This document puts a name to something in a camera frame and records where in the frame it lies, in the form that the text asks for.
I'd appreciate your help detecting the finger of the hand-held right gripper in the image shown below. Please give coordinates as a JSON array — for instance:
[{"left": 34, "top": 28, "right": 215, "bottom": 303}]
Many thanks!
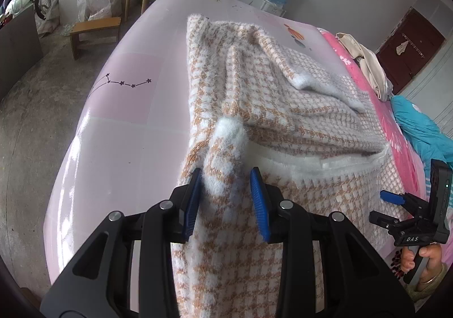
[
  {"left": 369, "top": 210, "right": 415, "bottom": 234},
  {"left": 380, "top": 190, "right": 428, "bottom": 217}
]

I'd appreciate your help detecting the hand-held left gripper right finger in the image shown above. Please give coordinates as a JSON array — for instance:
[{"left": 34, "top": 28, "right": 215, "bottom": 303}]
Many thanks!
[{"left": 249, "top": 166, "right": 414, "bottom": 318}]

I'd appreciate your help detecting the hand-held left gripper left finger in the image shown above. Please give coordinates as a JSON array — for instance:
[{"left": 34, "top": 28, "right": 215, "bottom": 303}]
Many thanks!
[{"left": 40, "top": 167, "right": 204, "bottom": 318}]

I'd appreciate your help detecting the beige white houndstooth coat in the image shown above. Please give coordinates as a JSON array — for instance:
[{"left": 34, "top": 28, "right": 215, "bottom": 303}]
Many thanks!
[{"left": 170, "top": 13, "right": 418, "bottom": 318}]

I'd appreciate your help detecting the person's right hand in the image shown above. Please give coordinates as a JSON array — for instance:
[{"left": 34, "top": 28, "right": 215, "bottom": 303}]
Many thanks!
[{"left": 400, "top": 243, "right": 445, "bottom": 282}]

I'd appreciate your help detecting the pink floral bedsheet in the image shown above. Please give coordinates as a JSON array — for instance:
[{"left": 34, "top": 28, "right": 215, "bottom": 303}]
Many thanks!
[{"left": 317, "top": 27, "right": 453, "bottom": 290}]

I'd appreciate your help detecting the gold bangle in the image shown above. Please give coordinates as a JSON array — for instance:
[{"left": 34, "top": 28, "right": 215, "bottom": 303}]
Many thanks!
[{"left": 418, "top": 268, "right": 446, "bottom": 286}]

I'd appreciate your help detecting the pale pink printed mattress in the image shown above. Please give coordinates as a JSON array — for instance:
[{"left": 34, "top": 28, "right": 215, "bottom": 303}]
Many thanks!
[{"left": 42, "top": 0, "right": 400, "bottom": 304}]

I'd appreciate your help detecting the cream garment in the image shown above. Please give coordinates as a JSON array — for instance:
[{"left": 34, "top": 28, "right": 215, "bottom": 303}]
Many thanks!
[{"left": 334, "top": 32, "right": 394, "bottom": 102}]

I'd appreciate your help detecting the brown door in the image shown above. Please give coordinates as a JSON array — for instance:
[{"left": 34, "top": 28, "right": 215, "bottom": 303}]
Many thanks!
[{"left": 376, "top": 7, "right": 446, "bottom": 95}]

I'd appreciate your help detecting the white water dispenser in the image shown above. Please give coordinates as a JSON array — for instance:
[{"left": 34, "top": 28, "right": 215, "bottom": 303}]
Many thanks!
[{"left": 260, "top": 0, "right": 287, "bottom": 17}]

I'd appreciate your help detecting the small wooden stool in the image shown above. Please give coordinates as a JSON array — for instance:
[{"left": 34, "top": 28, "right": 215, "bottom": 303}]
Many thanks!
[{"left": 69, "top": 17, "right": 123, "bottom": 61}]

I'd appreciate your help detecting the white plastic bag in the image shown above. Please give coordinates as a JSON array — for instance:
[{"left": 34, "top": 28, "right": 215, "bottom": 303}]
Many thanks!
[{"left": 76, "top": 0, "right": 123, "bottom": 23}]

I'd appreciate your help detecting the dark cabinet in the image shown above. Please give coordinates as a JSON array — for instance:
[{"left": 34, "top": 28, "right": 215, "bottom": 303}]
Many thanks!
[{"left": 0, "top": 6, "right": 45, "bottom": 102}]

